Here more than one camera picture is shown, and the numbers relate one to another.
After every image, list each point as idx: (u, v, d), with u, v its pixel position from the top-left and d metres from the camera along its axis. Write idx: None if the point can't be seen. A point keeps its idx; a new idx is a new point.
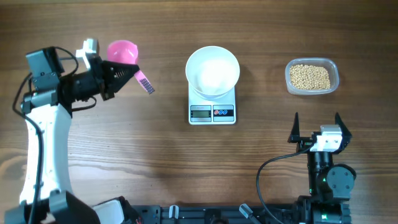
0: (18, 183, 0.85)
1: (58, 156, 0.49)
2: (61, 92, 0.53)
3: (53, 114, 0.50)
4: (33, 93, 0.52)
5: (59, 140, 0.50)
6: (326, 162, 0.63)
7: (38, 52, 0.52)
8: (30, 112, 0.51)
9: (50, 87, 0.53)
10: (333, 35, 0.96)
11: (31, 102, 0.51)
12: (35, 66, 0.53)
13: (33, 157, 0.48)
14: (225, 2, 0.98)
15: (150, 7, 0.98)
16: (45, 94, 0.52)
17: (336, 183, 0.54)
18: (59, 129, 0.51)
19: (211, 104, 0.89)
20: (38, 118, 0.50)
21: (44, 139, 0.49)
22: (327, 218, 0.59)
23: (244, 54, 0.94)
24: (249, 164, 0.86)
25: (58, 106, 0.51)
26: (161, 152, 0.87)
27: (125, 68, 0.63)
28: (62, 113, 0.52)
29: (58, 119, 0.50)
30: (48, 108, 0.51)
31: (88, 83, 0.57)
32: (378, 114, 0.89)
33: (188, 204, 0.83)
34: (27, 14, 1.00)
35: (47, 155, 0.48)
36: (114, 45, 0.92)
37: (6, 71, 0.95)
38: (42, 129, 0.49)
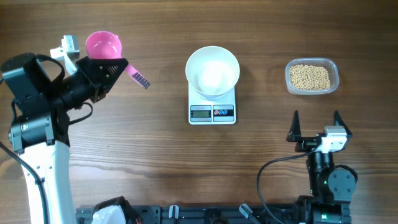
0: (18, 183, 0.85)
1: (64, 205, 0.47)
2: (55, 117, 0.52)
3: (51, 159, 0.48)
4: (23, 123, 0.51)
5: (62, 187, 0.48)
6: (326, 162, 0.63)
7: (15, 71, 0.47)
8: (24, 152, 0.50)
9: (41, 114, 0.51)
10: (333, 35, 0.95)
11: (23, 135, 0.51)
12: (18, 89, 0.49)
13: (37, 207, 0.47)
14: (225, 2, 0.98)
15: (150, 7, 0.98)
16: (37, 122, 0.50)
17: (337, 186, 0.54)
18: (61, 174, 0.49)
19: (211, 104, 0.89)
20: (37, 163, 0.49)
21: (46, 188, 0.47)
22: (327, 218, 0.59)
23: (244, 54, 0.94)
24: (249, 164, 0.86)
25: (55, 146, 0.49)
26: (160, 152, 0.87)
27: (112, 64, 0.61)
28: (61, 154, 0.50)
29: (57, 164, 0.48)
30: (46, 150, 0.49)
31: (79, 89, 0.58)
32: (378, 114, 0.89)
33: (188, 204, 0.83)
34: (26, 14, 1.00)
35: (51, 207, 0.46)
36: (94, 37, 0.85)
37: None
38: (43, 178, 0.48)
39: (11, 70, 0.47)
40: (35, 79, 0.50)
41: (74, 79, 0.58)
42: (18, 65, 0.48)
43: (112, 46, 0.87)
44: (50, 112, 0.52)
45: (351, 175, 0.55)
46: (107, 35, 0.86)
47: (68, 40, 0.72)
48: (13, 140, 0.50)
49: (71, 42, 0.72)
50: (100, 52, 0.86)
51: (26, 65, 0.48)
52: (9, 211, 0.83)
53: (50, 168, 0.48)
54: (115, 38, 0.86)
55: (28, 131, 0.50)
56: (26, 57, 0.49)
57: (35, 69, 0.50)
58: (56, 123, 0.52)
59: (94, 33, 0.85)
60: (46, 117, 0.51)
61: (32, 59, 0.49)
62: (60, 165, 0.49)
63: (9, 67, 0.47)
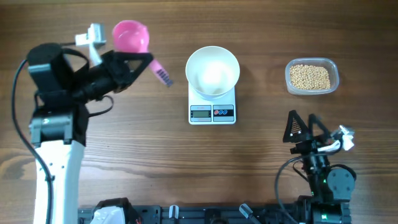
0: (18, 183, 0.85)
1: (69, 207, 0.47)
2: (78, 117, 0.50)
3: (66, 158, 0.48)
4: (44, 116, 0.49)
5: (71, 189, 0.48)
6: (322, 162, 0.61)
7: (41, 65, 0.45)
8: (40, 146, 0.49)
9: (64, 111, 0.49)
10: (333, 35, 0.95)
11: (43, 127, 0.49)
12: (43, 83, 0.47)
13: (41, 205, 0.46)
14: (225, 2, 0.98)
15: (150, 7, 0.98)
16: (58, 119, 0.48)
17: (336, 185, 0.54)
18: (71, 175, 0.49)
19: (211, 104, 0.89)
20: (50, 159, 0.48)
21: (55, 187, 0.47)
22: (327, 218, 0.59)
23: (244, 54, 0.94)
24: (249, 164, 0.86)
25: (71, 145, 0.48)
26: (161, 152, 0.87)
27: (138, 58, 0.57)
28: (75, 155, 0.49)
29: (70, 165, 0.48)
30: (61, 148, 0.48)
31: (102, 82, 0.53)
32: (378, 114, 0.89)
33: (188, 204, 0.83)
34: (27, 14, 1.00)
35: (56, 208, 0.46)
36: (119, 27, 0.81)
37: (6, 71, 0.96)
38: (53, 176, 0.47)
39: (38, 63, 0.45)
40: (59, 75, 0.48)
41: (97, 71, 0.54)
42: (45, 58, 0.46)
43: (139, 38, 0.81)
44: (73, 111, 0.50)
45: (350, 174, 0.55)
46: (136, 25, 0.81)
47: (96, 28, 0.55)
48: (32, 131, 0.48)
49: (99, 32, 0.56)
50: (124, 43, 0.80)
51: (52, 61, 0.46)
52: (9, 210, 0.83)
53: (62, 168, 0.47)
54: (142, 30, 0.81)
55: (49, 126, 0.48)
56: (53, 50, 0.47)
57: (60, 63, 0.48)
58: (76, 122, 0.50)
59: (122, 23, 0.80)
60: (67, 115, 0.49)
61: (59, 53, 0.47)
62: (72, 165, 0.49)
63: (35, 59, 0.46)
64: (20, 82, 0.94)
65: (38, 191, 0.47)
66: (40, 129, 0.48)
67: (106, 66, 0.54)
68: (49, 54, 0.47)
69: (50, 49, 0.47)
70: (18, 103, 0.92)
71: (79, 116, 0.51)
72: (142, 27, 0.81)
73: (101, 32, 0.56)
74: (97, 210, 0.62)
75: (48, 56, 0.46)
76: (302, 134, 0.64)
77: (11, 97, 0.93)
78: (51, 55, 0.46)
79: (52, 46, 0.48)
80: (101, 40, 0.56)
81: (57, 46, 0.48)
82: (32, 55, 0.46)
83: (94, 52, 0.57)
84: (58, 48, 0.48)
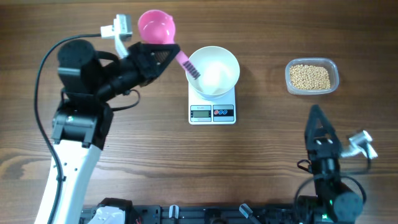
0: (18, 183, 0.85)
1: (73, 211, 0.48)
2: (101, 123, 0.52)
3: (81, 161, 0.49)
4: (69, 114, 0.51)
5: (78, 193, 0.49)
6: (331, 168, 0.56)
7: (71, 71, 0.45)
8: (58, 143, 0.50)
9: (88, 115, 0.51)
10: (333, 35, 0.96)
11: (66, 125, 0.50)
12: (72, 85, 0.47)
13: (47, 203, 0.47)
14: (225, 2, 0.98)
15: (150, 7, 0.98)
16: (81, 121, 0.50)
17: (342, 210, 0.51)
18: (81, 178, 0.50)
19: (211, 104, 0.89)
20: (64, 158, 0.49)
21: (63, 188, 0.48)
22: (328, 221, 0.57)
23: (244, 54, 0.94)
24: (249, 164, 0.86)
25: (89, 150, 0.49)
26: (161, 152, 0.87)
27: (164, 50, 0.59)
28: (90, 160, 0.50)
29: (83, 168, 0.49)
30: (79, 150, 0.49)
31: (130, 74, 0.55)
32: (377, 114, 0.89)
33: (188, 203, 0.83)
34: (26, 14, 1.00)
35: (61, 210, 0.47)
36: (144, 17, 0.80)
37: (5, 71, 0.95)
38: (64, 177, 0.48)
39: (69, 67, 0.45)
40: (87, 79, 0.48)
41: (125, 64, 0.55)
42: (76, 63, 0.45)
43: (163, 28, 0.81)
44: (97, 116, 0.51)
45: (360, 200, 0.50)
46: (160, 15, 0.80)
47: (121, 19, 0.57)
48: (55, 127, 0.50)
49: (124, 24, 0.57)
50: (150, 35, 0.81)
51: (83, 67, 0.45)
52: (9, 211, 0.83)
53: (75, 171, 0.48)
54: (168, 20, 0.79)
55: (71, 125, 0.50)
56: (87, 53, 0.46)
57: (91, 67, 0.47)
58: (98, 128, 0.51)
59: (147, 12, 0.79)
60: (91, 119, 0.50)
61: (91, 59, 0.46)
62: (84, 169, 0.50)
63: (68, 61, 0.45)
64: (20, 82, 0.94)
65: (48, 188, 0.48)
66: (62, 126, 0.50)
67: (135, 57, 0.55)
68: (81, 58, 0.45)
69: (85, 51, 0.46)
70: (17, 103, 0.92)
71: (101, 122, 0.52)
72: (168, 16, 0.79)
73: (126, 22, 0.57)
74: (99, 208, 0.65)
75: (80, 62, 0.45)
76: (324, 144, 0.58)
77: (11, 97, 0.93)
78: (81, 60, 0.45)
79: (86, 48, 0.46)
80: (127, 32, 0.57)
81: (91, 48, 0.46)
82: (65, 54, 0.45)
83: (117, 42, 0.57)
84: (91, 51, 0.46)
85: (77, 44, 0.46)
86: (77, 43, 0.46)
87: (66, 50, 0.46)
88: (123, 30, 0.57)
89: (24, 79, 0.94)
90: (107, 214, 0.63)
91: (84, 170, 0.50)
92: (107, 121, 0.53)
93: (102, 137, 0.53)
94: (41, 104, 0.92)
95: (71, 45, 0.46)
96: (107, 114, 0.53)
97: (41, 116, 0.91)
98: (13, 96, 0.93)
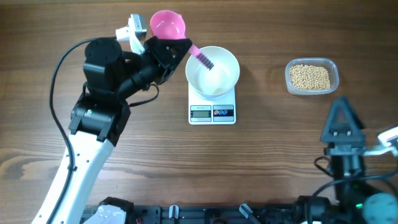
0: (18, 183, 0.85)
1: (79, 201, 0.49)
2: (117, 121, 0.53)
3: (93, 154, 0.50)
4: (87, 108, 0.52)
5: (86, 185, 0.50)
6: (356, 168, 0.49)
7: (97, 68, 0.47)
8: (75, 134, 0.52)
9: (106, 111, 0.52)
10: (333, 35, 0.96)
11: (83, 119, 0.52)
12: (95, 81, 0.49)
13: (56, 190, 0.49)
14: (225, 2, 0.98)
15: (150, 7, 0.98)
16: (98, 116, 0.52)
17: (375, 215, 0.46)
18: (91, 171, 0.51)
19: (211, 104, 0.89)
20: (78, 150, 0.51)
21: (73, 178, 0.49)
22: None
23: (244, 54, 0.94)
24: (249, 164, 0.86)
25: (102, 144, 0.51)
26: (161, 152, 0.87)
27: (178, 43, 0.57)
28: (102, 154, 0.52)
29: (94, 161, 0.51)
30: (93, 144, 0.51)
31: (149, 70, 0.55)
32: (378, 114, 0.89)
33: (188, 204, 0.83)
34: (26, 14, 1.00)
35: (68, 199, 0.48)
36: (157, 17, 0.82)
37: (5, 71, 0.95)
38: (76, 167, 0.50)
39: (96, 63, 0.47)
40: (111, 75, 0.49)
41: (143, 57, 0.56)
42: (102, 60, 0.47)
43: (174, 28, 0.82)
44: (115, 113, 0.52)
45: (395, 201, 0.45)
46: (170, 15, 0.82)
47: (134, 19, 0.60)
48: (73, 119, 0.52)
49: (138, 22, 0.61)
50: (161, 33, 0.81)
51: (109, 65, 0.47)
52: (9, 211, 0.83)
53: (87, 163, 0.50)
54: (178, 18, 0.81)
55: (89, 119, 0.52)
56: (114, 52, 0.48)
57: (117, 65, 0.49)
58: (115, 125, 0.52)
59: (158, 12, 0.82)
60: (109, 116, 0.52)
61: (117, 58, 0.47)
62: (96, 162, 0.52)
63: (94, 57, 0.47)
64: (20, 82, 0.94)
65: (58, 175, 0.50)
66: (80, 119, 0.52)
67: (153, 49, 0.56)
68: (107, 56, 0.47)
69: (112, 50, 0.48)
70: (17, 103, 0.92)
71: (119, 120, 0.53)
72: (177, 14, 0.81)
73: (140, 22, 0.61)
74: (102, 205, 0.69)
75: (106, 60, 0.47)
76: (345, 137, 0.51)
77: (11, 97, 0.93)
78: (108, 58, 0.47)
79: (114, 46, 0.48)
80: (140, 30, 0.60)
81: (117, 48, 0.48)
82: (93, 50, 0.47)
83: (134, 40, 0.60)
84: (118, 51, 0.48)
85: (104, 42, 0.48)
86: (104, 41, 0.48)
87: (94, 46, 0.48)
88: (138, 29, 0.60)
89: (25, 79, 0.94)
90: (109, 213, 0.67)
91: (95, 163, 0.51)
92: (124, 119, 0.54)
93: (117, 135, 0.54)
94: (41, 104, 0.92)
95: (99, 42, 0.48)
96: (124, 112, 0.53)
97: (41, 116, 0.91)
98: (13, 96, 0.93)
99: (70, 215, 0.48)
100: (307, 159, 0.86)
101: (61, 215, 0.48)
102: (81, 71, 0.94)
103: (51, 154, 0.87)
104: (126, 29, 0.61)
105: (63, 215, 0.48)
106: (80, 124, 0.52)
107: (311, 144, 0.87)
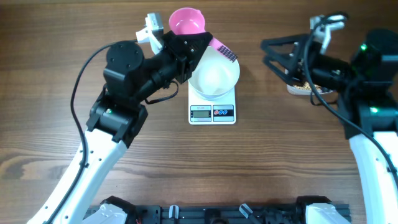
0: (18, 183, 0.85)
1: (86, 198, 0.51)
2: (133, 124, 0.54)
3: (106, 153, 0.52)
4: (107, 107, 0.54)
5: (94, 183, 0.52)
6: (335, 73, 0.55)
7: (118, 74, 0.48)
8: (91, 131, 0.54)
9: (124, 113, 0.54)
10: (333, 35, 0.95)
11: (102, 117, 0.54)
12: (115, 88, 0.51)
13: (65, 185, 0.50)
14: (225, 2, 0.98)
15: (150, 7, 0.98)
16: (116, 117, 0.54)
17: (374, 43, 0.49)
18: (102, 170, 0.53)
19: (211, 104, 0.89)
20: (92, 147, 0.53)
21: (84, 174, 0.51)
22: (377, 110, 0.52)
23: (244, 54, 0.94)
24: (249, 164, 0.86)
25: (117, 145, 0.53)
26: (161, 152, 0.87)
27: (199, 39, 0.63)
28: (114, 155, 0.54)
29: (107, 160, 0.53)
30: (107, 144, 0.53)
31: (168, 68, 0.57)
32: None
33: (188, 204, 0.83)
34: (27, 14, 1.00)
35: (75, 195, 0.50)
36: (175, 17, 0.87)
37: (6, 71, 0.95)
38: (87, 163, 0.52)
39: (115, 71, 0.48)
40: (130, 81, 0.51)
41: (163, 56, 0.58)
42: (124, 68, 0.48)
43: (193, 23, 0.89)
44: (133, 116, 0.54)
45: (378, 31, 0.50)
46: (188, 11, 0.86)
47: (151, 18, 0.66)
48: (92, 117, 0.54)
49: (154, 20, 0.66)
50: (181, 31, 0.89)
51: (129, 72, 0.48)
52: (9, 211, 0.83)
53: (99, 161, 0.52)
54: (196, 14, 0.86)
55: (109, 119, 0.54)
56: (135, 60, 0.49)
57: (137, 71, 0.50)
58: (131, 128, 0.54)
59: (176, 13, 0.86)
60: (126, 119, 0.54)
61: (137, 66, 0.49)
62: (107, 162, 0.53)
63: (116, 63, 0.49)
64: (20, 82, 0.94)
65: (69, 169, 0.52)
66: (99, 116, 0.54)
67: (171, 46, 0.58)
68: (129, 63, 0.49)
69: (134, 58, 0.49)
70: (18, 103, 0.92)
71: (135, 124, 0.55)
72: (194, 10, 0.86)
73: (155, 18, 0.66)
74: (106, 203, 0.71)
75: (127, 68, 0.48)
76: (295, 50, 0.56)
77: (11, 97, 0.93)
78: (129, 66, 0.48)
79: (135, 53, 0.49)
80: (158, 27, 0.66)
81: (140, 55, 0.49)
82: (116, 56, 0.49)
83: (153, 38, 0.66)
84: (139, 59, 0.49)
85: (128, 48, 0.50)
86: (128, 46, 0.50)
87: (117, 51, 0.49)
88: (155, 27, 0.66)
89: (25, 79, 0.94)
90: (110, 212, 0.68)
91: (106, 163, 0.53)
92: (140, 123, 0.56)
93: (131, 136, 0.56)
94: (41, 104, 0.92)
95: (122, 47, 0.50)
96: (141, 117, 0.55)
97: (41, 116, 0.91)
98: (13, 96, 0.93)
99: (75, 210, 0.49)
100: (307, 159, 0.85)
101: (66, 209, 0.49)
102: (81, 71, 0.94)
103: (51, 154, 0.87)
104: (145, 30, 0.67)
105: (69, 209, 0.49)
106: (98, 122, 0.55)
107: (311, 144, 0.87)
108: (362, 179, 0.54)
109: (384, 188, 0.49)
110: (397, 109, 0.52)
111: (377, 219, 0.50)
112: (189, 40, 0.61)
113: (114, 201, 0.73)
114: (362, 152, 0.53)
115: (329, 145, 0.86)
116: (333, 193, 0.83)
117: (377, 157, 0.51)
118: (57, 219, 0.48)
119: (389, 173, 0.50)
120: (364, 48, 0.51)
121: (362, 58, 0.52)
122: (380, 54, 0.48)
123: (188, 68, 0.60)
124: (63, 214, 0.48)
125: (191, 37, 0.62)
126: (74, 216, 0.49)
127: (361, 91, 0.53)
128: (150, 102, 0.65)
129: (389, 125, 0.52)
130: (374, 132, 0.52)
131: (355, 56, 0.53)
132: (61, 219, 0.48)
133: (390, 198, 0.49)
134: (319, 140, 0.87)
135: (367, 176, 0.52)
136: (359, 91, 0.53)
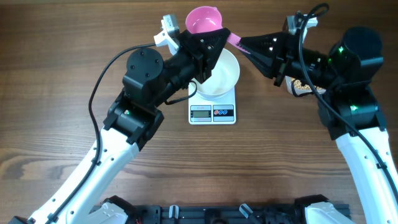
0: (18, 183, 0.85)
1: (92, 195, 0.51)
2: (148, 129, 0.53)
3: (119, 153, 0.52)
4: (125, 109, 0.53)
5: (103, 182, 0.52)
6: (313, 65, 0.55)
7: (137, 83, 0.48)
8: (107, 129, 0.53)
9: (140, 116, 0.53)
10: (333, 34, 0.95)
11: (119, 118, 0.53)
12: (133, 93, 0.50)
13: (75, 180, 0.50)
14: (225, 2, 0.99)
15: (150, 7, 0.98)
16: (134, 121, 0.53)
17: (359, 44, 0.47)
18: (112, 169, 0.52)
19: (211, 104, 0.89)
20: (106, 145, 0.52)
21: (95, 172, 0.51)
22: (357, 108, 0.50)
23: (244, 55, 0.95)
24: (249, 164, 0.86)
25: (130, 146, 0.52)
26: (161, 152, 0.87)
27: (216, 36, 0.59)
28: (127, 154, 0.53)
29: (119, 158, 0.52)
30: (121, 144, 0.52)
31: (186, 68, 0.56)
32: None
33: (188, 204, 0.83)
34: (27, 14, 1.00)
35: (83, 191, 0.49)
36: (191, 17, 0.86)
37: (6, 70, 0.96)
38: (99, 162, 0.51)
39: (134, 78, 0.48)
40: (148, 88, 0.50)
41: (180, 58, 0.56)
42: (143, 78, 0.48)
43: (209, 22, 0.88)
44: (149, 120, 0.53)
45: (366, 32, 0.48)
46: (204, 10, 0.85)
47: (167, 20, 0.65)
48: (108, 119, 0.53)
49: (170, 22, 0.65)
50: (199, 31, 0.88)
51: (148, 81, 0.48)
52: (9, 211, 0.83)
53: (112, 161, 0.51)
54: (213, 12, 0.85)
55: (126, 121, 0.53)
56: (155, 70, 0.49)
57: (157, 81, 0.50)
58: (147, 132, 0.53)
59: (193, 12, 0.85)
60: (142, 122, 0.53)
61: (157, 76, 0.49)
62: (119, 162, 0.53)
63: (136, 71, 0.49)
64: (20, 82, 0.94)
65: (82, 165, 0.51)
66: (116, 117, 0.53)
67: (186, 46, 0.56)
68: (148, 73, 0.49)
69: (154, 67, 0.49)
70: (17, 103, 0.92)
71: (150, 128, 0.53)
72: (211, 9, 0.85)
73: (172, 21, 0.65)
74: (107, 202, 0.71)
75: (146, 77, 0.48)
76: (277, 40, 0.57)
77: (11, 97, 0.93)
78: (148, 75, 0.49)
79: (157, 63, 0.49)
80: (171, 28, 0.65)
81: (160, 65, 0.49)
82: (137, 63, 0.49)
83: (170, 40, 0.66)
84: (158, 69, 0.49)
85: (149, 56, 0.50)
86: (149, 54, 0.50)
87: (138, 58, 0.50)
88: (170, 28, 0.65)
89: (25, 79, 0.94)
90: (112, 211, 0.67)
91: (118, 163, 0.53)
92: (155, 127, 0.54)
93: (145, 139, 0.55)
94: (41, 104, 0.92)
95: (144, 55, 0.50)
96: (157, 122, 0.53)
97: (41, 116, 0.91)
98: (13, 96, 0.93)
99: (81, 206, 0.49)
100: (307, 159, 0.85)
101: (73, 204, 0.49)
102: (81, 71, 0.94)
103: (51, 154, 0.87)
104: (163, 33, 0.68)
105: (76, 205, 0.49)
106: (114, 122, 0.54)
107: (311, 144, 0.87)
108: (355, 177, 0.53)
109: (379, 186, 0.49)
110: (377, 103, 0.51)
111: (375, 218, 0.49)
112: (206, 38, 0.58)
113: (117, 200, 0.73)
114: (351, 153, 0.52)
115: (329, 145, 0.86)
116: (333, 193, 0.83)
117: (365, 155, 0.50)
118: (63, 214, 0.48)
119: (380, 170, 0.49)
120: (341, 50, 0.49)
121: (339, 60, 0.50)
122: (357, 57, 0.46)
123: (207, 66, 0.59)
124: (69, 210, 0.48)
125: (208, 35, 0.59)
126: (79, 212, 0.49)
127: (340, 91, 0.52)
128: (168, 103, 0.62)
129: (372, 120, 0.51)
130: (360, 130, 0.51)
131: (333, 54, 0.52)
132: (67, 214, 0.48)
133: (384, 195, 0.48)
134: (319, 140, 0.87)
135: (360, 175, 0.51)
136: (338, 92, 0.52)
